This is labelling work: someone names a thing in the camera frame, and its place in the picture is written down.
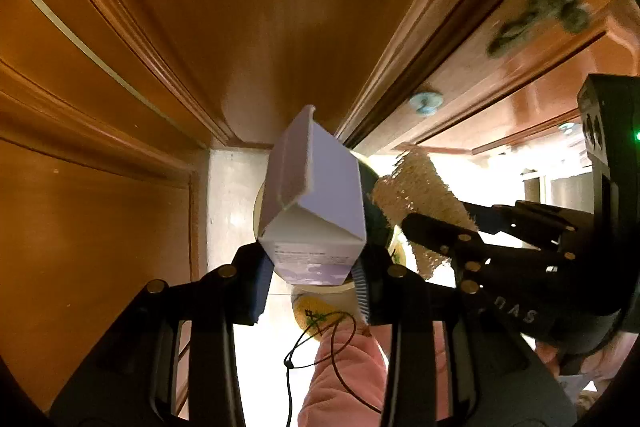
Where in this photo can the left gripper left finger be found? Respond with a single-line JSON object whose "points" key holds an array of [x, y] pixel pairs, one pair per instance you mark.
{"points": [[250, 283]]}

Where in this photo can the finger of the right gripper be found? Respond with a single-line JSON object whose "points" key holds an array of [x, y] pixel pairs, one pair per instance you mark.
{"points": [[536, 224], [481, 269]]}

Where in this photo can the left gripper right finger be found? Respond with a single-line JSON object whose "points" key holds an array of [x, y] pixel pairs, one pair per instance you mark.
{"points": [[374, 285]]}

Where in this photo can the small purple white carton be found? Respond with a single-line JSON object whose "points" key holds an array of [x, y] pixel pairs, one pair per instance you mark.
{"points": [[309, 168]]}

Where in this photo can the tan loofah scrubber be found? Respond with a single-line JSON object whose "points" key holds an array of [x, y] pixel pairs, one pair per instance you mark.
{"points": [[414, 186]]}

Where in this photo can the blue cabinet knob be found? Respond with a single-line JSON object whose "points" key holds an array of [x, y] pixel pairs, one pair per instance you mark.
{"points": [[426, 103]]}

